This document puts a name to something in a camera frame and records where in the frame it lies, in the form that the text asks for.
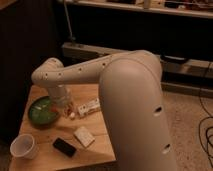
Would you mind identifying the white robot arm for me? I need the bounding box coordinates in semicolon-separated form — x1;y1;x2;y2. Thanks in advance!
31;50;178;171

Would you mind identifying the lower bench shelf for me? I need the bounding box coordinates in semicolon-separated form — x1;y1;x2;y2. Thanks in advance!
62;42;213;98

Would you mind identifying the small white round object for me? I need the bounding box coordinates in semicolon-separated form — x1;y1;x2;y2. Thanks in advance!
69;112;76;120

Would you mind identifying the upper wooden shelf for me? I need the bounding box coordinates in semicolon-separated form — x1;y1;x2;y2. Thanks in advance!
57;0;213;19

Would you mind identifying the black cable on floor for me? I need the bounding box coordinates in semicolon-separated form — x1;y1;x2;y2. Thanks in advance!
197;63;213;169

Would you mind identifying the white rectangular box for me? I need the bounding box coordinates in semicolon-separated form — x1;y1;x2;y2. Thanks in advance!
74;126;95;148

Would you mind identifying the black phone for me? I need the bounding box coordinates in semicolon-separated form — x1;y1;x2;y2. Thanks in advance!
53;138;76;157

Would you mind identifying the green ceramic bowl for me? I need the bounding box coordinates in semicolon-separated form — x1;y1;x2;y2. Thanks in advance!
28;96;59;126

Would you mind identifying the white plastic cup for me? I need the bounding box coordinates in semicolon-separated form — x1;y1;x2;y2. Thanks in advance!
10;134;38;159

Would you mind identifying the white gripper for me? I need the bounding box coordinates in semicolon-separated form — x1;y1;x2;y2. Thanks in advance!
54;85;74;115

